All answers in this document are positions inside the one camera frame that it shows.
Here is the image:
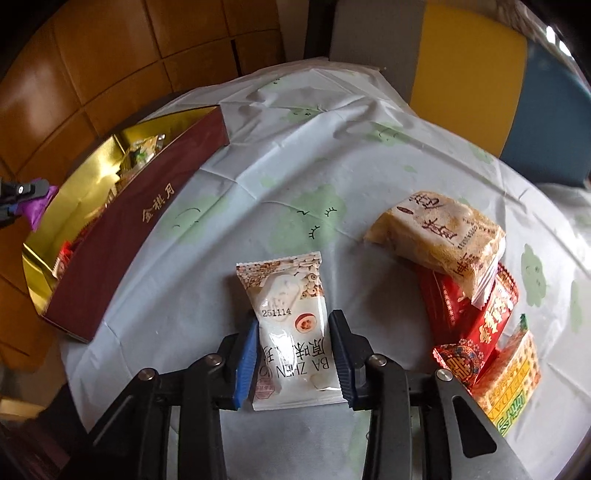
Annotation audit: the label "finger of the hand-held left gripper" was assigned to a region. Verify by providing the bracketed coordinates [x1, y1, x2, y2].
[0, 178, 51, 202]
[0, 201, 22, 228]

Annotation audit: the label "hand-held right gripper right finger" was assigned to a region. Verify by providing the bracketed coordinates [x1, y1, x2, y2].
[328, 311, 532, 480]

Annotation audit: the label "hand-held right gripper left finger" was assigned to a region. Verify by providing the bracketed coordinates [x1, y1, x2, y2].
[85, 318, 260, 480]

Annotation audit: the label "purple snack packet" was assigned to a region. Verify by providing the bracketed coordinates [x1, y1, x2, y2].
[16, 185, 61, 232]

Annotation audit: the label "white snack packet beige print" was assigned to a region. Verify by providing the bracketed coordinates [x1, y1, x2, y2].
[235, 251, 349, 411]

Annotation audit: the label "gold tin box maroon sides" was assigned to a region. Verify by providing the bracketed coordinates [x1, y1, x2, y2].
[22, 105, 230, 344]

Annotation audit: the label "yellow snack packet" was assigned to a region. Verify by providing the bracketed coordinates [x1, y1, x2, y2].
[121, 134, 167, 172]

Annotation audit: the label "green yellow cracker packet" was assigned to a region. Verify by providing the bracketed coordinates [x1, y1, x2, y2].
[471, 314, 542, 438]

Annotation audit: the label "red and white snack packet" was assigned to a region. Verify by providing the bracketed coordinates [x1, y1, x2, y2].
[54, 240, 86, 280]

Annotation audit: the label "small red gold snack packet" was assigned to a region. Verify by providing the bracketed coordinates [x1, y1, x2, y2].
[433, 339, 499, 393]

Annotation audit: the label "red patterned snack packet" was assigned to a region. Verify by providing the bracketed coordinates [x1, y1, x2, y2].
[462, 263, 520, 370]

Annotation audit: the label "beige rice cake packet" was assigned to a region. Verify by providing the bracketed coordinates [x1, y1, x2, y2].
[364, 191, 506, 309]

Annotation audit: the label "white tablecloth green cloud print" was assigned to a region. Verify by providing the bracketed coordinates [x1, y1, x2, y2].
[59, 56, 591, 480]

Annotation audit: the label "grey yellow blue chair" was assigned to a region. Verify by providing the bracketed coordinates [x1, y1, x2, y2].
[302, 0, 591, 188]

